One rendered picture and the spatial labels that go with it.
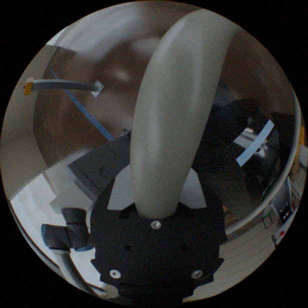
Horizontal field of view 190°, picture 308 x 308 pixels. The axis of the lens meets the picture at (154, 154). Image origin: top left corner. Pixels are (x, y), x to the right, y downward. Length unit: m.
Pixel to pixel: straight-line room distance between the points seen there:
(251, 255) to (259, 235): 0.97
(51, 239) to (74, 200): 0.31
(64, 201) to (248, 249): 5.77
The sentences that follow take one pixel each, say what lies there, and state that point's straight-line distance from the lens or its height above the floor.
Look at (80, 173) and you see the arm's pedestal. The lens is 0.64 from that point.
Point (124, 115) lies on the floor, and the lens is 1.24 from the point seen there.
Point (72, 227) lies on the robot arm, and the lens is 0.66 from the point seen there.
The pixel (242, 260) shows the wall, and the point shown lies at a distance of 5.66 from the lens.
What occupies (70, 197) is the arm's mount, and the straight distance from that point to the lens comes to 0.65.
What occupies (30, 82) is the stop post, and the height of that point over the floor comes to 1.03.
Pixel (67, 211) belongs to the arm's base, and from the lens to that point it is 0.66.
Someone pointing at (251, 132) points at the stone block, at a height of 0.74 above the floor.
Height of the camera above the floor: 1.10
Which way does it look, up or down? 66 degrees down
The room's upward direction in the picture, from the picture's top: 152 degrees counter-clockwise
